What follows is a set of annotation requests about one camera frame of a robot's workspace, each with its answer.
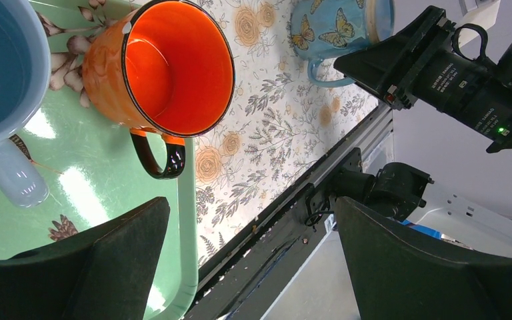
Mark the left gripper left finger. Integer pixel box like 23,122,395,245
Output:
0,197,171,319

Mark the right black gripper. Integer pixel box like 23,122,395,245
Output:
333,5,512,153

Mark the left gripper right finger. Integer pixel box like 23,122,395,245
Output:
334,197,512,319

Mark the blue butterfly mug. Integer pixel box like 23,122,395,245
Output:
290,0,395,88

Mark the orange mug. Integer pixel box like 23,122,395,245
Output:
82,1,235,179

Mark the light blue ribbed mug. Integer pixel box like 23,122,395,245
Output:
0,1,51,208

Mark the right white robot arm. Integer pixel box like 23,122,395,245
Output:
331,6,512,258

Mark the green floral tray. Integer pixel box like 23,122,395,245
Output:
0,0,200,320

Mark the floral tablecloth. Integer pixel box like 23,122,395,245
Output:
194,1,377,265

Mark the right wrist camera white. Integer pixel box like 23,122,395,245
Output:
457,0,501,31

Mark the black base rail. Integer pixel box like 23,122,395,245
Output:
184,104,393,319

